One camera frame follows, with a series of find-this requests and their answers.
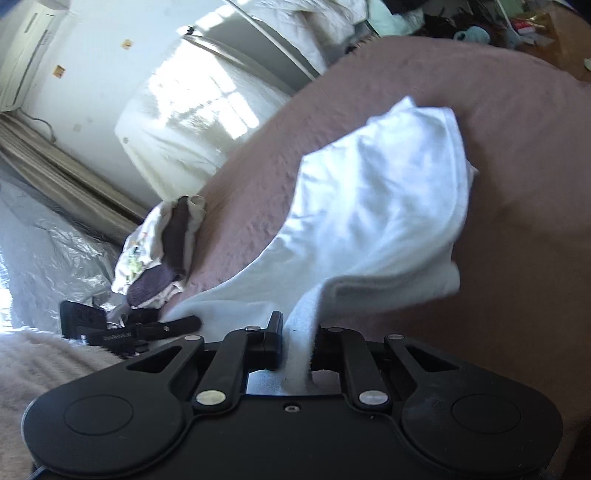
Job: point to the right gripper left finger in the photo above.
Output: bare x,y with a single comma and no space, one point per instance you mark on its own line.
240,353

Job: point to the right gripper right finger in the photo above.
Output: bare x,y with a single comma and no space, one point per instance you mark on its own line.
345,352

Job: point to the white t-shirt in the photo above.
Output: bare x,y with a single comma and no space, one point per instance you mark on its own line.
371,229

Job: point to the folded clothes stack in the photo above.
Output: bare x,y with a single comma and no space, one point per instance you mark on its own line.
156,257

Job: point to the silver plastic sheet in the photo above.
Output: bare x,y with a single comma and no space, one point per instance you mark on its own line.
47,258

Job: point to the beige curtain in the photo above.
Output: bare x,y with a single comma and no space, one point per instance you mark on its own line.
76,190

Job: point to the brown bed cover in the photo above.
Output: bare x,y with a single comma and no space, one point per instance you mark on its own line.
523,308

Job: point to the white cloth covered furniture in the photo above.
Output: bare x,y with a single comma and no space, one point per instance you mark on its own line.
222,80

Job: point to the white air conditioner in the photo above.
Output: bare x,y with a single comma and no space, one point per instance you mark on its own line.
27,43

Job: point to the white quilted jacket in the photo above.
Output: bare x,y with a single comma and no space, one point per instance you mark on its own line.
312,34

